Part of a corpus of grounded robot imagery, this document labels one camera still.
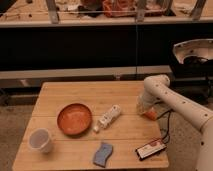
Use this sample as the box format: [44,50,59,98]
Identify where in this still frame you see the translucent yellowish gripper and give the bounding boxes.
[136,96,153,116]

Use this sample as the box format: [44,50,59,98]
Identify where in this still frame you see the orange pepper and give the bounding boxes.
[144,108,157,120]

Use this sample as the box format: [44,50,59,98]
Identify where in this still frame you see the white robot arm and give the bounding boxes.
[137,75,213,171]

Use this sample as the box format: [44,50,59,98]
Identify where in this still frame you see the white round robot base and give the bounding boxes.
[172,38,213,64]

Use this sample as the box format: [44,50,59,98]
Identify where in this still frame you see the orange ceramic bowl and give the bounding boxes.
[57,103,92,136]

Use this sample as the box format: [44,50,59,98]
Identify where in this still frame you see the white remote controller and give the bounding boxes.
[93,105,121,133]

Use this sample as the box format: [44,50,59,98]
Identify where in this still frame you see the black and white electronic box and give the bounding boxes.
[135,138,166,161]

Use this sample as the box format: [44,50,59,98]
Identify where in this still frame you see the blue sponge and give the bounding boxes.
[93,142,113,168]

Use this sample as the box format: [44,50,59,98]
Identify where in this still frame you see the wooden table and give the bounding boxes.
[13,81,169,171]

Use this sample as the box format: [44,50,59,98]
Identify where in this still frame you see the orange crate in background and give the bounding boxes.
[102,0,135,17]

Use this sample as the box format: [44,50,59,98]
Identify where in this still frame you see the black cable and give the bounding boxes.
[156,109,173,145]

